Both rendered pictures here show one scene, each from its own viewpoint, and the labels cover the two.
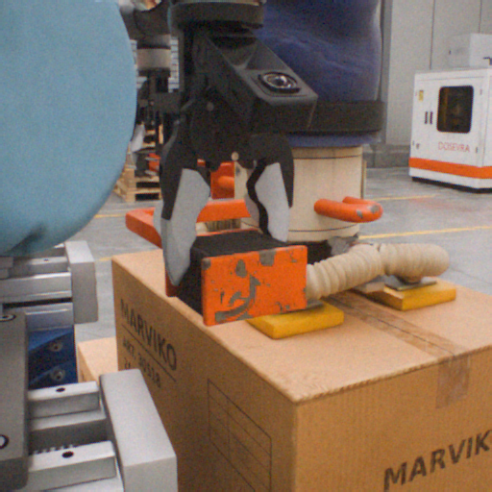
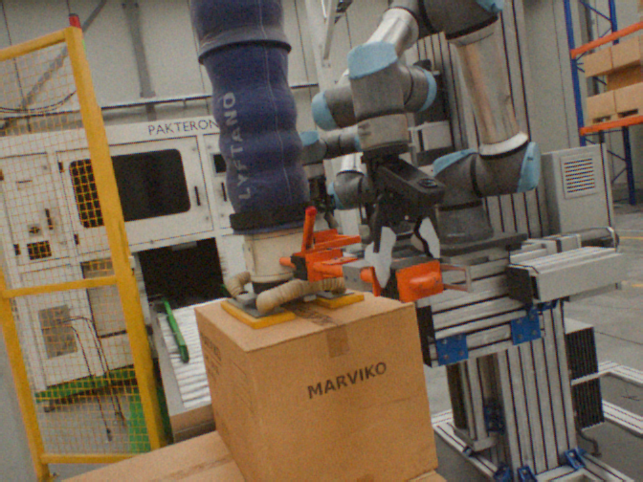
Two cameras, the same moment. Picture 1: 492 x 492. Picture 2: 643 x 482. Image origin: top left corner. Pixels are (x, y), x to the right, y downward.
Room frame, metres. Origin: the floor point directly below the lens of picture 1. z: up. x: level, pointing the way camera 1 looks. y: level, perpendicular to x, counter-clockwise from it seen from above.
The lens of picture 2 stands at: (2.14, 0.15, 1.22)
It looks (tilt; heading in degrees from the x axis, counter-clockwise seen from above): 5 degrees down; 185
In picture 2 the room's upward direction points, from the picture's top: 10 degrees counter-clockwise
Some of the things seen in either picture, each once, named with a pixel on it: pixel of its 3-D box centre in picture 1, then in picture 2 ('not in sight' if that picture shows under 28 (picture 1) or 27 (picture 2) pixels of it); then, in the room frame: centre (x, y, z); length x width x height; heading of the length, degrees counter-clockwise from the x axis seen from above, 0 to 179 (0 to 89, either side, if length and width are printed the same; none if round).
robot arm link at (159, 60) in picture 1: (155, 61); (381, 135); (1.36, 0.20, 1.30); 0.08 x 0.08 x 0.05
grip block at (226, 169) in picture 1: (223, 178); (318, 263); (1.07, 0.04, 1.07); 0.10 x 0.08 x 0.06; 118
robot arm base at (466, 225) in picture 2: not in sight; (462, 220); (0.79, 0.42, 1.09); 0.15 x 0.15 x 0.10
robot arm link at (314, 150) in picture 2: not in sight; (310, 148); (0.48, 0.03, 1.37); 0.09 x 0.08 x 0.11; 153
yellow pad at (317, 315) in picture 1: (241, 277); (318, 288); (0.80, 0.01, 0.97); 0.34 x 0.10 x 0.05; 28
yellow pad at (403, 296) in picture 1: (351, 259); (253, 304); (0.89, -0.16, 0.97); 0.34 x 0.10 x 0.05; 28
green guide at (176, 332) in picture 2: not in sight; (166, 322); (-0.76, -1.12, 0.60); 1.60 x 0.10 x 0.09; 25
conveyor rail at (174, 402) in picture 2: not in sight; (163, 355); (-0.41, -1.02, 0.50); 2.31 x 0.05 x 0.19; 25
